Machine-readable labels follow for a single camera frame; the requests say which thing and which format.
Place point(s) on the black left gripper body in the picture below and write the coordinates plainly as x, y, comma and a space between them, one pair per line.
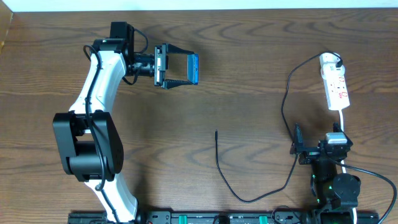
163, 65

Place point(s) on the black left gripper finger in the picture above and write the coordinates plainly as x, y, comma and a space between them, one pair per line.
172, 49
168, 83

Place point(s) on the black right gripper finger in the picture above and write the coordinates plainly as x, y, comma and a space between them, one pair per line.
337, 128
298, 138

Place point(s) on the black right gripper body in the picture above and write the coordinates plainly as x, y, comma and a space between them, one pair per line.
311, 154

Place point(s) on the blue Galaxy smartphone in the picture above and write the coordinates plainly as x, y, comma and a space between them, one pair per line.
192, 69

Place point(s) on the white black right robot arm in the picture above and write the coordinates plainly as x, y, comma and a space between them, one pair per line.
337, 193

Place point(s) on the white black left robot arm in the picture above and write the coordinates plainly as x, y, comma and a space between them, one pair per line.
88, 142

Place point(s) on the white USB charger adapter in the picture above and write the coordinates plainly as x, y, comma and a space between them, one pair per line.
331, 65

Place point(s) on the white power strip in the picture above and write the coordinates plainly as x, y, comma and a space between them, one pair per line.
336, 93

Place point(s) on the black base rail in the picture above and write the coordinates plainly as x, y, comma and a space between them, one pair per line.
281, 216

